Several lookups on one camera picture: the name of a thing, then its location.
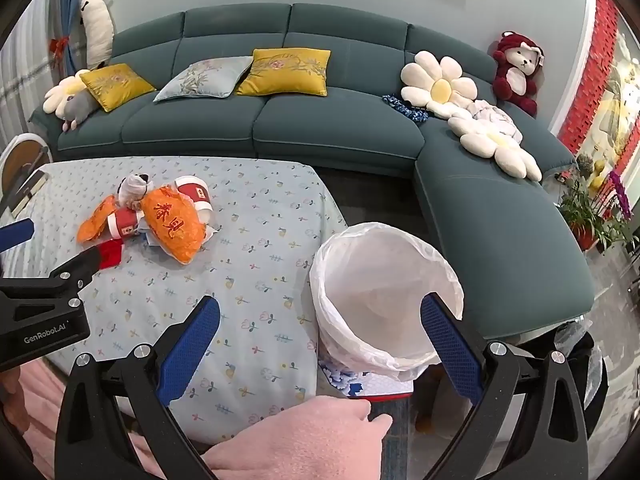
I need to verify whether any small orange snack bag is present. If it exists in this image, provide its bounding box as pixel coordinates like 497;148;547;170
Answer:
76;195;117;244

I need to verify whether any red white paper cup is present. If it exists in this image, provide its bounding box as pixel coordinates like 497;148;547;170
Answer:
174;176;213;224
106;207;143;240

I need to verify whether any white sock with red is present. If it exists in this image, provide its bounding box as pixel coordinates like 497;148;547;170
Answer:
116;174;153;210

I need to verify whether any large orange snack bag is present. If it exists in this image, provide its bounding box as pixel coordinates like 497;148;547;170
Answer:
140;185;206;264

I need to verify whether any white lined trash bin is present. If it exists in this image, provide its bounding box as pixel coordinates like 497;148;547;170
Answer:
309;222;464;399

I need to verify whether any right hand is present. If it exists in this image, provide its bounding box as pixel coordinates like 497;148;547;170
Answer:
202;396;393;480

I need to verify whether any wooden round side table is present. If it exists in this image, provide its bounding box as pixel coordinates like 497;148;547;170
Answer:
1;132;52;196

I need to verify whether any white flower pillow left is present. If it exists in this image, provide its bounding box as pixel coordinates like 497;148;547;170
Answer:
42;70;88;120

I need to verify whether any grey plush toy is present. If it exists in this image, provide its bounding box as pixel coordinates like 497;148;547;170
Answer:
62;89;100;132

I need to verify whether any floral light blue tablecloth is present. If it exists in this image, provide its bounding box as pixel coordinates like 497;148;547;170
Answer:
2;156;345;444

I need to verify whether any yellow cushion left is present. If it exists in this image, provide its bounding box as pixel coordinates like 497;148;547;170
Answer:
80;63;155;113

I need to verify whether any yellow cushion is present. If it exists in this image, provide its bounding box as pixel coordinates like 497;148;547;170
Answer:
80;63;155;113
236;48;331;96

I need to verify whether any potted plant with orchids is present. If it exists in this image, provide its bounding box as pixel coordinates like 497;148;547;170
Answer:
559;154;639;252

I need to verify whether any white long plush toy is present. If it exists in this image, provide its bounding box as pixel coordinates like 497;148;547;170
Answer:
79;0;114;70

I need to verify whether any white daisy pillow lower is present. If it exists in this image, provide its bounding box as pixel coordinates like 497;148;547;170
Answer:
448;116;542;182

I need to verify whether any white daisy pillow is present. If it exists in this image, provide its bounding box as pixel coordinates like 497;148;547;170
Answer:
400;51;478;119
448;116;542;182

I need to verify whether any light blue embroidered cushion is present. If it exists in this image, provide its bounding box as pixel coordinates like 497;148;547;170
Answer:
154;56;253;103

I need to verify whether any blue scrunchie on sofa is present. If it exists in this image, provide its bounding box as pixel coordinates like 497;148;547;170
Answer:
382;94;430;125

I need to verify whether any yellow cushion centre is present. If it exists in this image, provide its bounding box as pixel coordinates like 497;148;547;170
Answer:
236;48;331;96

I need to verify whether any white daisy pillow upper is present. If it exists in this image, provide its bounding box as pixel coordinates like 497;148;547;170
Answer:
400;51;478;119

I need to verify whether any teal sectional sofa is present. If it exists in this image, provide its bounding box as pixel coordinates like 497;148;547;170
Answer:
32;3;594;337

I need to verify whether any red white teddy bear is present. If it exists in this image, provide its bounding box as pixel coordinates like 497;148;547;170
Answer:
492;30;544;117

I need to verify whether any red wall decoration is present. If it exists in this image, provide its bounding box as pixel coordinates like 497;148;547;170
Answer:
559;0;639;172

